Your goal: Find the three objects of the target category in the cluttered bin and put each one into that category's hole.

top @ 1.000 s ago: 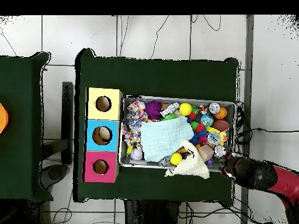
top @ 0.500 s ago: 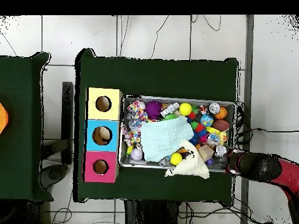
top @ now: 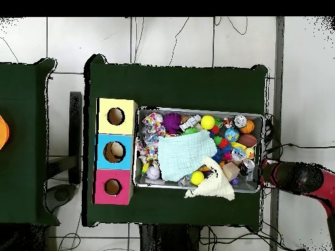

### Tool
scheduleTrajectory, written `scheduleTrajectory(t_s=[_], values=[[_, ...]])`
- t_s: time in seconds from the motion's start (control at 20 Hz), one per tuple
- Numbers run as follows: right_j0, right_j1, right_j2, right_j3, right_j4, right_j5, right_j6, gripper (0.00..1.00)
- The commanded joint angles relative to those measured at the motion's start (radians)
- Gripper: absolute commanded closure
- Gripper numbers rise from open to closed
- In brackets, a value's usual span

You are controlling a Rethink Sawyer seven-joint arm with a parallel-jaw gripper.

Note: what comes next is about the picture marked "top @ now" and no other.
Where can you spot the wooden box with three holes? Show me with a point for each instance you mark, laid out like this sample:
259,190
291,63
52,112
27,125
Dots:
123,159

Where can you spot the silver drink can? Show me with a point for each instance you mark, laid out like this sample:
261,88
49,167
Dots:
240,121

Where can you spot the cream waffle cloth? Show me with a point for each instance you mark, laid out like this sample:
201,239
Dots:
214,187

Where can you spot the yellow rubber duck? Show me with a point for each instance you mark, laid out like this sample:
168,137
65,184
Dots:
250,153

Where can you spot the white baseball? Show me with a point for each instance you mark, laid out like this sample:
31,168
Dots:
153,173

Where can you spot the dark green tablecloth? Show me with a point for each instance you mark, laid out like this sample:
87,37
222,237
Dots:
21,104
170,86

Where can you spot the orange round object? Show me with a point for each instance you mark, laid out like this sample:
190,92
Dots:
3,133

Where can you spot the brown toy football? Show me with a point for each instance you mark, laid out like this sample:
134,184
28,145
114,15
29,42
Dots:
247,140

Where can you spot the colourful confetti print packet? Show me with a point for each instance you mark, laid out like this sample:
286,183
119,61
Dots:
154,124

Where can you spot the shallow clear mesh bin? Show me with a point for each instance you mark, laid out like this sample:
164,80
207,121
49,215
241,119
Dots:
248,186

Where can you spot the dark grey floor base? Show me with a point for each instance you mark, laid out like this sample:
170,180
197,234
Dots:
61,194

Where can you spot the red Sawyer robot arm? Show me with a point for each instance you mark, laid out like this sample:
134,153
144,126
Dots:
295,177

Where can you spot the blue globe ball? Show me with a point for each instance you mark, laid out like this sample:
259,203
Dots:
232,135

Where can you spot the purple spiky ball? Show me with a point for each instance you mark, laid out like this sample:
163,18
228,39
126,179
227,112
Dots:
172,123

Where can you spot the black pedestal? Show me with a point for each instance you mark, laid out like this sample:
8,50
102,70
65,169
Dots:
167,238

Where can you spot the silver toy camera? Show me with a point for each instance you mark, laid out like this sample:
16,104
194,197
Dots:
189,123

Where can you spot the mint waffle cloth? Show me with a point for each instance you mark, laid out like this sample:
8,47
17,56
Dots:
183,154

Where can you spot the yellow ball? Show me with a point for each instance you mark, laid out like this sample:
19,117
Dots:
207,122
197,177

